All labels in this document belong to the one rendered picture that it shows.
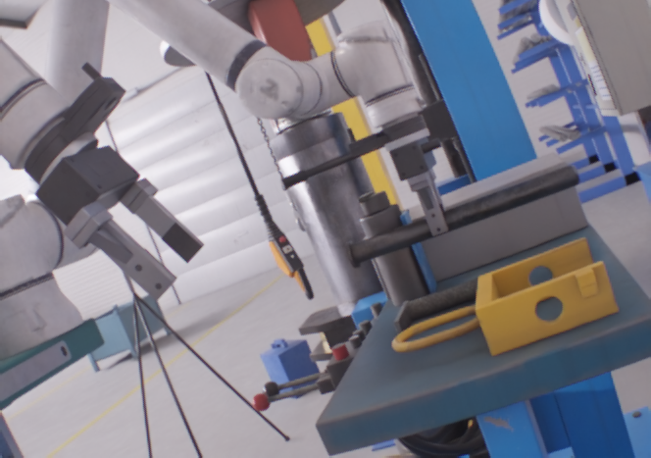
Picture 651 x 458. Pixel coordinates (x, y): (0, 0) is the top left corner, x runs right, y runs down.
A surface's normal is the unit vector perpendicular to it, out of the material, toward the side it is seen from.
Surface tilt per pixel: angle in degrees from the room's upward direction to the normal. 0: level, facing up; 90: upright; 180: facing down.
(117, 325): 90
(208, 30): 77
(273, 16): 90
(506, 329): 90
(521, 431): 90
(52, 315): 68
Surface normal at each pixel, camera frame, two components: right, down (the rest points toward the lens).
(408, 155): -0.27, 0.17
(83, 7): 0.44, 0.30
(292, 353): 0.50, -0.16
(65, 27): -0.07, 0.25
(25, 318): 0.11, -0.39
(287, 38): 0.14, 0.00
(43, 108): 0.51, -0.40
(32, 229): 0.85, -0.36
